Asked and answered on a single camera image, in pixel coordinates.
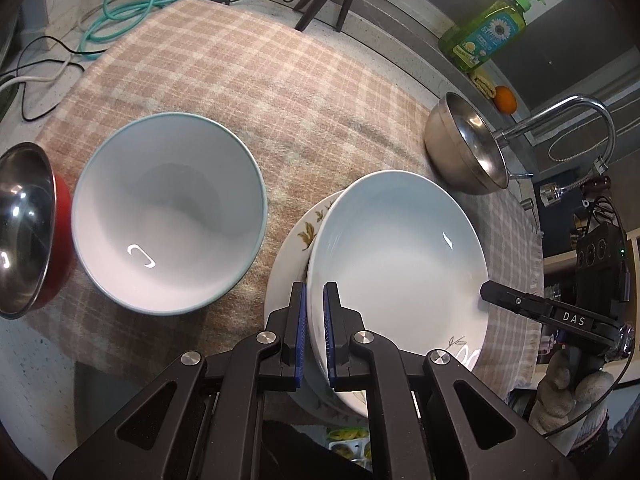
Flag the white cable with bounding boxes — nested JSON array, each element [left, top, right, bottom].
[[0, 55, 86, 103]]

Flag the white plate pink flower sprigs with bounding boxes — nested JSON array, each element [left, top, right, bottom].
[[263, 190, 371, 428]]

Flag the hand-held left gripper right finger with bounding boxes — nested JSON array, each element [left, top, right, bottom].
[[324, 282, 581, 480]]

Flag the stainless steel bowl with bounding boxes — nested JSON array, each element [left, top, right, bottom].
[[424, 91, 508, 196]]

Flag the orange fruit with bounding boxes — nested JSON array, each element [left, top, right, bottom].
[[494, 85, 517, 113]]

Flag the beige plaid cloth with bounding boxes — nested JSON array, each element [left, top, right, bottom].
[[35, 0, 545, 411]]

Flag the green dish soap bottle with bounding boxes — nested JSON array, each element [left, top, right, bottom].
[[439, 0, 546, 73]]

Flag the white bowl teal rim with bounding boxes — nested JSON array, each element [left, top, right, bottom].
[[71, 112, 268, 317]]

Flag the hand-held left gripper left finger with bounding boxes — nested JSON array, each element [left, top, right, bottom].
[[52, 282, 306, 480]]

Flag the teal cable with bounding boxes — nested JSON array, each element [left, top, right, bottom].
[[80, 0, 211, 46]]

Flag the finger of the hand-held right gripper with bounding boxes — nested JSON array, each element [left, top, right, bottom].
[[481, 281, 551, 322]]

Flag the white plate silver leaf print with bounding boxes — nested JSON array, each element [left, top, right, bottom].
[[306, 170, 490, 417]]

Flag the yellow sponge cloth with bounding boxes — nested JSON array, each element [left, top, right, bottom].
[[469, 71, 497, 97]]

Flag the red bowl steel inside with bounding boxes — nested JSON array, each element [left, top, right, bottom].
[[0, 142, 75, 321]]

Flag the chrome kitchen faucet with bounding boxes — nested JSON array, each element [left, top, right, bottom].
[[492, 94, 616, 206]]

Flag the person's right hand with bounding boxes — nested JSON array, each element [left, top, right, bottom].
[[531, 349, 613, 433]]

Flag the yellow green packaging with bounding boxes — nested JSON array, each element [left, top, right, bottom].
[[325, 425, 373, 461]]

